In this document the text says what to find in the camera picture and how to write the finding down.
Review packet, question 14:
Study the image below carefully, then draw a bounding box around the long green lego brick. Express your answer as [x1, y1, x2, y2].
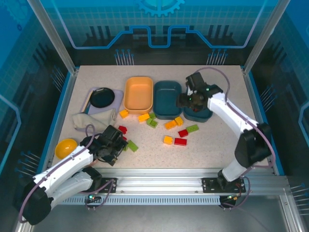
[123, 140, 140, 153]
[185, 124, 200, 134]

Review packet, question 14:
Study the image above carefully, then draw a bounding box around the teal plastic container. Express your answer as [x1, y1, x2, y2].
[153, 80, 183, 120]
[182, 91, 213, 123]

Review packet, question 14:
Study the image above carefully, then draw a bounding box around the beige folded cloth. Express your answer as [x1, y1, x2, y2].
[71, 108, 118, 132]

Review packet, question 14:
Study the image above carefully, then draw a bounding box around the yellow plastic bowl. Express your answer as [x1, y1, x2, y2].
[55, 138, 78, 160]

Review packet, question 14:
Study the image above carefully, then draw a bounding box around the orange plastic container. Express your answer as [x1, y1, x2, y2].
[123, 76, 154, 116]

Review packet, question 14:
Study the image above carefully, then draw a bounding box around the black round plate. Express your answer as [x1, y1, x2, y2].
[89, 87, 116, 109]

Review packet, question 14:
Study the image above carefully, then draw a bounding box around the lavender plastic tray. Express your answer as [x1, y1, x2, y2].
[81, 87, 125, 133]

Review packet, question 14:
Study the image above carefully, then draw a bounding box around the blue table side trim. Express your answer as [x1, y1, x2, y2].
[38, 71, 73, 174]
[246, 71, 286, 176]

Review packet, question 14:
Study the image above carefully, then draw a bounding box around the blue printed back panel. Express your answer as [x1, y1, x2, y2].
[40, 0, 276, 66]

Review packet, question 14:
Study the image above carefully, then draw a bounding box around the blue printed side panel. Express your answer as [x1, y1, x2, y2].
[0, 0, 73, 184]
[251, 0, 309, 184]

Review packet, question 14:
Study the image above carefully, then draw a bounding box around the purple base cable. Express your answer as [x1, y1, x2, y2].
[219, 175, 252, 211]
[83, 179, 115, 211]

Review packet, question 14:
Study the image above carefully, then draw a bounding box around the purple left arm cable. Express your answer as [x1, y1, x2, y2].
[18, 124, 97, 223]

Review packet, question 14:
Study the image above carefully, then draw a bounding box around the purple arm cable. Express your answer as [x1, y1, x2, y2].
[194, 67, 276, 179]
[18, 124, 97, 223]

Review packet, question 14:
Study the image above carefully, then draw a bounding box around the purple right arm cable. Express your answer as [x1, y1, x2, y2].
[194, 67, 276, 179]

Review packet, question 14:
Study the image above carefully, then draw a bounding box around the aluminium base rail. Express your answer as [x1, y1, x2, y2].
[49, 168, 289, 197]

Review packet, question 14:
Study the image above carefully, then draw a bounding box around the aluminium side rail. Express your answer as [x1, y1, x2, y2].
[47, 69, 80, 171]
[242, 69, 276, 171]

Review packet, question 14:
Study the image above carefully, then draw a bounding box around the slotted grey cable duct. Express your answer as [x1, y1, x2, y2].
[57, 195, 224, 206]

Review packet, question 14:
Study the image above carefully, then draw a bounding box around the aluminium frame post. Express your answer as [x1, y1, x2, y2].
[242, 0, 292, 76]
[26, 0, 80, 75]

